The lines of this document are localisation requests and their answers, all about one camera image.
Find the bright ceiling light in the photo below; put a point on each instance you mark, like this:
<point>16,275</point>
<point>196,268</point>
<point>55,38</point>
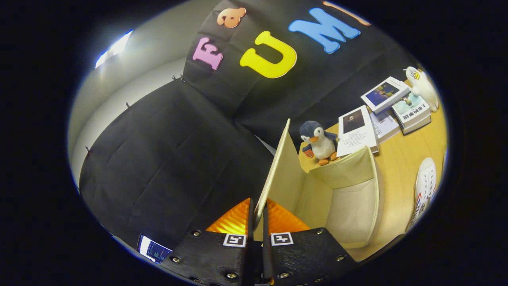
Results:
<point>115,47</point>

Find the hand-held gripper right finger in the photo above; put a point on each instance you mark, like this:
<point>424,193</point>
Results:
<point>309,254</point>

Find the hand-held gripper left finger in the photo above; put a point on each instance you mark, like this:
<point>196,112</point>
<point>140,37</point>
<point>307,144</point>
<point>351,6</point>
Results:
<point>210,254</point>

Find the grey penguin plush toy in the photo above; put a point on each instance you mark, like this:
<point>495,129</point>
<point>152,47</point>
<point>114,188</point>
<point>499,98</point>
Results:
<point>323,145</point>

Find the dark-edged thick book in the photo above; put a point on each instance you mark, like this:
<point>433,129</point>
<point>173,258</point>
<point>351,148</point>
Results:
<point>418,128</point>

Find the white canvas shoe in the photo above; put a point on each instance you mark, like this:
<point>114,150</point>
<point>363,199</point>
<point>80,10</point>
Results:
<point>425,182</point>

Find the white duck plush toy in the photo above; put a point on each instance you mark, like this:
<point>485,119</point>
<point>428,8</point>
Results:
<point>422,87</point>

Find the beige fabric storage box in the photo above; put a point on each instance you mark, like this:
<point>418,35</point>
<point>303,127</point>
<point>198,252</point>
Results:
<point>349,206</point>

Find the white text-covered book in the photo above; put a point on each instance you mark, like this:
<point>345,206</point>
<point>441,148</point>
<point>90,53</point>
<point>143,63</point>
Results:
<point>385,125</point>

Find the black backdrop cloth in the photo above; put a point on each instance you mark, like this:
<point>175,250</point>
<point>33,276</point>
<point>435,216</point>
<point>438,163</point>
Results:
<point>158,159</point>

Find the book with pale sky cover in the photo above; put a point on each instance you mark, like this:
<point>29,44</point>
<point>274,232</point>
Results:
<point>410,109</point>

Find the book with portrait cover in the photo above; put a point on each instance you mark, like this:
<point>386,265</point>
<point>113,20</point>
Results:
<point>357,135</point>

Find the book with night photo cover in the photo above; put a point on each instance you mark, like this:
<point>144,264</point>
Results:
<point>383,93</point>

